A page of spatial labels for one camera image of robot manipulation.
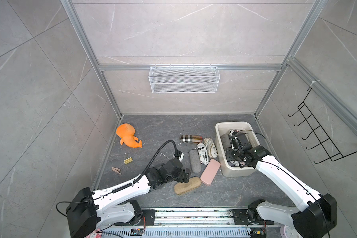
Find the beige plastic storage bin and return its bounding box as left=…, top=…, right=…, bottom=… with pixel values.
left=215, top=122, right=260, bottom=177

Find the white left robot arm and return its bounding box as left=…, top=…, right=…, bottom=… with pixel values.
left=63, top=140, right=191, bottom=238

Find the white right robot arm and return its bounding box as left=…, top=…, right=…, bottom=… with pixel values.
left=221, top=130, right=337, bottom=238

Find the map print glasses case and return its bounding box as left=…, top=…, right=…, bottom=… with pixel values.
left=203, top=137, right=218, bottom=159

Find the plaid glasses case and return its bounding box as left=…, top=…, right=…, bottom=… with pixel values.
left=179, top=134, right=203, bottom=143

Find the tan fabric case front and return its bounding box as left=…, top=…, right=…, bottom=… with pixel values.
left=174, top=177, right=202, bottom=195

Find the grey fabric case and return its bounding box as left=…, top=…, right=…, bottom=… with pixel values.
left=189, top=149, right=201, bottom=174

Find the newspaper print case centre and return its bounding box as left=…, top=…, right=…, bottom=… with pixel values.
left=197, top=143, right=209, bottom=165

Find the pink flat case right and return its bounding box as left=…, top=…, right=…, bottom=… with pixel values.
left=200, top=159, right=221, bottom=185

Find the small yellow clip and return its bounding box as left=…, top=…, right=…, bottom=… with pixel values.
left=124, top=157, right=133, bottom=164

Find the wooden clothespin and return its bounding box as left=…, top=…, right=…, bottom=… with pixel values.
left=111, top=167, right=122, bottom=175

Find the orange plush toy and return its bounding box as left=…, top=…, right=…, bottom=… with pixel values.
left=116, top=124, right=142, bottom=148

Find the white round clock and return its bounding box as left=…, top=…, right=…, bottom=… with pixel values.
left=280, top=225, right=301, bottom=238

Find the pink flower toy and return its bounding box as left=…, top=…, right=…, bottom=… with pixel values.
left=86, top=231, right=102, bottom=238

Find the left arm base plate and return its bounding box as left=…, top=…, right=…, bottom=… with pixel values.
left=137, top=209, right=156, bottom=226

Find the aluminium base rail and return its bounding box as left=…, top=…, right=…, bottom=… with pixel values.
left=100, top=208, right=283, bottom=238

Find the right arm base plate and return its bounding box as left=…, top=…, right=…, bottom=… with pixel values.
left=229, top=208, right=274, bottom=225

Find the white wire mesh basket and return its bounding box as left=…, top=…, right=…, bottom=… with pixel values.
left=148, top=66, right=221, bottom=94

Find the black wire hook rack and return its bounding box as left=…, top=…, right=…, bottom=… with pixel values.
left=288, top=87, right=357, bottom=164

